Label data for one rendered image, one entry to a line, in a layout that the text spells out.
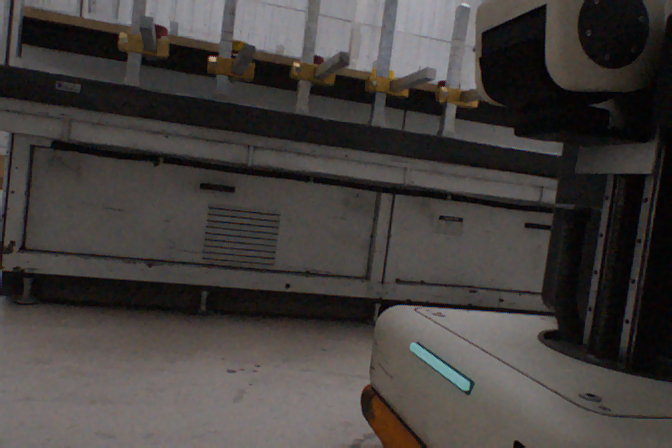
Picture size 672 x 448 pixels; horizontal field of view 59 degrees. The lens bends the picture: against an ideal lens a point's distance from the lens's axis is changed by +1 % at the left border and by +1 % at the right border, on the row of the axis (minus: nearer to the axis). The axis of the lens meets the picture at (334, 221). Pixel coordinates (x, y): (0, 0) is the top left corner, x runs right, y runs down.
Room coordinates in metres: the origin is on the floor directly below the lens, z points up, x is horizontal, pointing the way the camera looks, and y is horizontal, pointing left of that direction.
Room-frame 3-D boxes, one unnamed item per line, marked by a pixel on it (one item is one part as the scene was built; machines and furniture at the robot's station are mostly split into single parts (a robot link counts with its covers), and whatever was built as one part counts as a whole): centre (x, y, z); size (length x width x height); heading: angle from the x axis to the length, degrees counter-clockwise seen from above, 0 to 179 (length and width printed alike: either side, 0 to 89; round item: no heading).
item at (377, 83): (1.94, -0.11, 0.83); 0.14 x 0.06 x 0.05; 106
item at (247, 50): (1.73, 0.33, 0.80); 0.43 x 0.03 x 0.04; 16
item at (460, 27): (2.00, -0.33, 0.90); 0.04 x 0.04 x 0.48; 16
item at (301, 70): (1.87, 0.13, 0.83); 0.14 x 0.06 x 0.05; 106
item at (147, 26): (1.66, 0.57, 0.82); 0.43 x 0.03 x 0.04; 16
